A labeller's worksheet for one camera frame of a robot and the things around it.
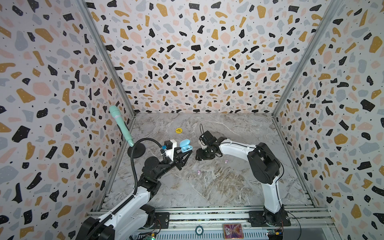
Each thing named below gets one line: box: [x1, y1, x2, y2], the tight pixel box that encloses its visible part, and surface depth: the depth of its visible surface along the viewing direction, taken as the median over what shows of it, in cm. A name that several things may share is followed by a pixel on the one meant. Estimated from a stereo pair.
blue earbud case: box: [179, 139, 193, 153], surface depth 73 cm
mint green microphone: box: [109, 105, 135, 147], surface depth 78 cm
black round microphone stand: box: [127, 143, 146, 159], surface depth 99 cm
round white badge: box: [195, 224, 204, 236], surface depth 73 cm
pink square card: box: [223, 223, 244, 240], surface depth 71 cm
